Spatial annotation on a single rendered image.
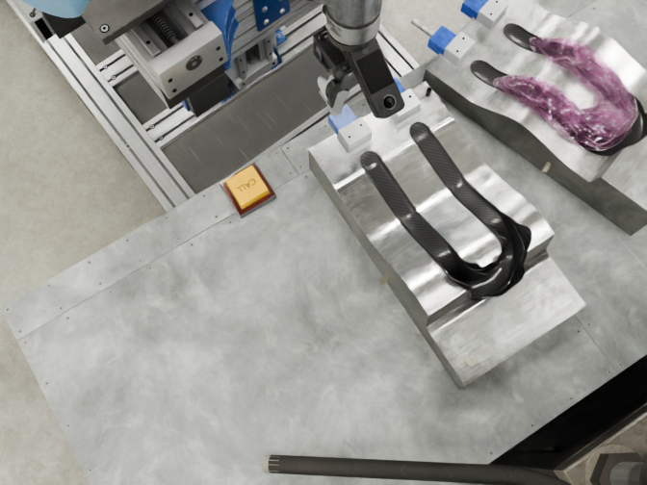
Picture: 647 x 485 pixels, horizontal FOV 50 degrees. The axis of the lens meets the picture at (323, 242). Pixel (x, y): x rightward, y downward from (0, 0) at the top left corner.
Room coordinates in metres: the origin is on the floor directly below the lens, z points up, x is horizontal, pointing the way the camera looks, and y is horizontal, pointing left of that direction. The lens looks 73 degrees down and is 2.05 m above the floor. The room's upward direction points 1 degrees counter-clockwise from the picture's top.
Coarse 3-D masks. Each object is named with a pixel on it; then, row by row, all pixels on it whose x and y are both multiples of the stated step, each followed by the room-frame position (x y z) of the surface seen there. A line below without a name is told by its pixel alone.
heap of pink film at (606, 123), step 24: (552, 48) 0.72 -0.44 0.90; (576, 48) 0.71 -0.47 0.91; (576, 72) 0.67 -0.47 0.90; (600, 72) 0.67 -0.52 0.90; (528, 96) 0.62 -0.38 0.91; (552, 96) 0.60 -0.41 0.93; (600, 96) 0.62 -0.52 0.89; (624, 96) 0.62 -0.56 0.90; (552, 120) 0.57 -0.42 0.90; (576, 120) 0.57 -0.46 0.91; (600, 120) 0.57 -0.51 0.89; (624, 120) 0.57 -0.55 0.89; (576, 144) 0.53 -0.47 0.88; (600, 144) 0.53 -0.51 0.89
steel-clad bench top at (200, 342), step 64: (576, 0) 0.90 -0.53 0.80; (640, 0) 0.89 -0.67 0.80; (640, 64) 0.74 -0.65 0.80; (320, 128) 0.61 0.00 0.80; (320, 192) 0.47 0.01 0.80; (128, 256) 0.35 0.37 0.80; (192, 256) 0.35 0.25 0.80; (256, 256) 0.35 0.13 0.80; (320, 256) 0.34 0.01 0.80; (576, 256) 0.34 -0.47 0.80; (640, 256) 0.34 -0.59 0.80; (64, 320) 0.23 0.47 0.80; (128, 320) 0.23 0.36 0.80; (192, 320) 0.22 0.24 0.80; (256, 320) 0.22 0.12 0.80; (320, 320) 0.22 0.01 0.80; (384, 320) 0.22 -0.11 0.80; (576, 320) 0.22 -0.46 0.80; (640, 320) 0.22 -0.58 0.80; (64, 384) 0.11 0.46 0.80; (128, 384) 0.11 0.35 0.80; (192, 384) 0.11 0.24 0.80; (256, 384) 0.11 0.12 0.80; (320, 384) 0.11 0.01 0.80; (384, 384) 0.11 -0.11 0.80; (448, 384) 0.11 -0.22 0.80; (512, 384) 0.11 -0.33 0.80; (576, 384) 0.11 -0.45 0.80; (128, 448) 0.00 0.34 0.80; (192, 448) 0.00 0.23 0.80; (256, 448) 0.00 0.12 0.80; (320, 448) 0.00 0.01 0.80; (384, 448) 0.00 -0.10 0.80; (448, 448) 0.00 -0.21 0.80
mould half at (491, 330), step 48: (432, 96) 0.63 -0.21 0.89; (336, 144) 0.53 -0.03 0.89; (384, 144) 0.53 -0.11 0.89; (336, 192) 0.44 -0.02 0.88; (432, 192) 0.44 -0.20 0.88; (480, 192) 0.43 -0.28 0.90; (384, 240) 0.35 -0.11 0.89; (480, 240) 0.33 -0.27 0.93; (432, 288) 0.25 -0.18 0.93; (528, 288) 0.27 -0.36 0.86; (432, 336) 0.18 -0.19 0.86; (480, 336) 0.18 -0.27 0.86; (528, 336) 0.18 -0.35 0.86
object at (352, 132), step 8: (344, 112) 0.59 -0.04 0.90; (328, 120) 0.58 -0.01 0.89; (336, 120) 0.57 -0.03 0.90; (344, 120) 0.57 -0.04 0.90; (352, 120) 0.57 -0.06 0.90; (360, 120) 0.57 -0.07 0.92; (336, 128) 0.56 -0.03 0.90; (344, 128) 0.55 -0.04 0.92; (352, 128) 0.55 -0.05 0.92; (360, 128) 0.55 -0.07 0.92; (368, 128) 0.55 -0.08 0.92; (344, 136) 0.54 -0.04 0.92; (352, 136) 0.53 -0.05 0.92; (360, 136) 0.53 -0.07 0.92; (368, 136) 0.54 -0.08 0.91; (344, 144) 0.53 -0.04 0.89; (352, 144) 0.52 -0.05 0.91; (360, 144) 0.53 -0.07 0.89
